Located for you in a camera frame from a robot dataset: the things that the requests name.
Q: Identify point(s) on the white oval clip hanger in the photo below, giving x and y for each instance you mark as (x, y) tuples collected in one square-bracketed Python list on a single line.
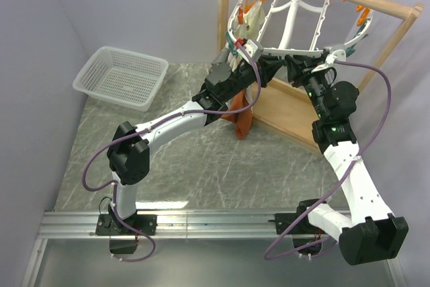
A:
[(305, 27)]

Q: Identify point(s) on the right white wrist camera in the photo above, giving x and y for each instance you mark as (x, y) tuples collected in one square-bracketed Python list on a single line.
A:
[(334, 53)]

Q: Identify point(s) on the white plastic perforated basket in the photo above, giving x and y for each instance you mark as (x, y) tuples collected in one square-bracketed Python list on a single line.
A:
[(126, 78)]

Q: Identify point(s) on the orange underwear with beige waistband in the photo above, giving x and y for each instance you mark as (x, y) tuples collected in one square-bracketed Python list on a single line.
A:
[(242, 120)]

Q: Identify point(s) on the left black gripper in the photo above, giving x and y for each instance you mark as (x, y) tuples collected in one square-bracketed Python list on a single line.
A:
[(268, 68)]

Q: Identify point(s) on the wooden clothes rack with tray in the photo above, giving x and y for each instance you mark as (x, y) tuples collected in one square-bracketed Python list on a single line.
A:
[(282, 108)]

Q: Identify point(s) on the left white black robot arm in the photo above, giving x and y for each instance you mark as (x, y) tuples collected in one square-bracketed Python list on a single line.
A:
[(133, 146)]

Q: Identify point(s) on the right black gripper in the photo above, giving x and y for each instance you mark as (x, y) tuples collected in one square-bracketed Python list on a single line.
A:
[(299, 71)]

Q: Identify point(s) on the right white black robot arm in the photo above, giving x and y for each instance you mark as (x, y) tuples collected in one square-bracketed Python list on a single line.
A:
[(352, 213)]

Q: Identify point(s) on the grey underwear with white waistband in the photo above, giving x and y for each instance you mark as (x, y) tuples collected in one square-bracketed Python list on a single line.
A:
[(225, 56)]

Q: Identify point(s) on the aluminium mounting rail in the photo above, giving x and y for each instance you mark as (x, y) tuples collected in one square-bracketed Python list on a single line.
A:
[(172, 224)]

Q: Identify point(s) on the pale yellow hanging underwear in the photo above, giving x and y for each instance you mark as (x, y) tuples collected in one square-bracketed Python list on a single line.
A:
[(247, 25)]

